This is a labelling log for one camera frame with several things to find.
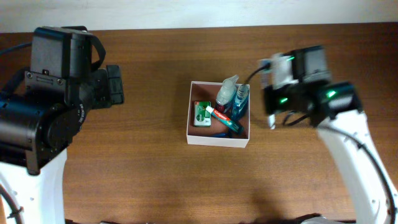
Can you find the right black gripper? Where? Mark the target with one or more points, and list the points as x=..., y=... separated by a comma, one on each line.
x=269, y=101

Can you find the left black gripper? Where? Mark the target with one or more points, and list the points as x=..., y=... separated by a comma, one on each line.
x=115, y=84

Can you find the blue white toothbrush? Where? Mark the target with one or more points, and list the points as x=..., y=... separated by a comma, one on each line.
x=271, y=121

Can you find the teal mouthwash bottle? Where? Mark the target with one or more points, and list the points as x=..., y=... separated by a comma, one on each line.
x=240, y=102

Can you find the clear foaming soap pump bottle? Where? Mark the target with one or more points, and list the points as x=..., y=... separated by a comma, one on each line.
x=226, y=94

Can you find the green red toothpaste tube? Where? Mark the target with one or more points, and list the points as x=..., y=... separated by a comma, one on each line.
x=232, y=125

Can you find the blue disposable razor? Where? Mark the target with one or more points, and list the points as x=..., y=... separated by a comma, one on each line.
x=227, y=134

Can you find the green white soap box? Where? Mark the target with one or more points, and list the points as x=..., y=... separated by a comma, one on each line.
x=202, y=118

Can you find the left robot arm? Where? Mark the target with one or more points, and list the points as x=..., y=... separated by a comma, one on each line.
x=43, y=107

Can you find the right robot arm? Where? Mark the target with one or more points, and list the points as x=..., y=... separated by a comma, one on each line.
x=299, y=81

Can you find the white open cardboard box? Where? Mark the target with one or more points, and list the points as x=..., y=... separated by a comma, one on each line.
x=207, y=91

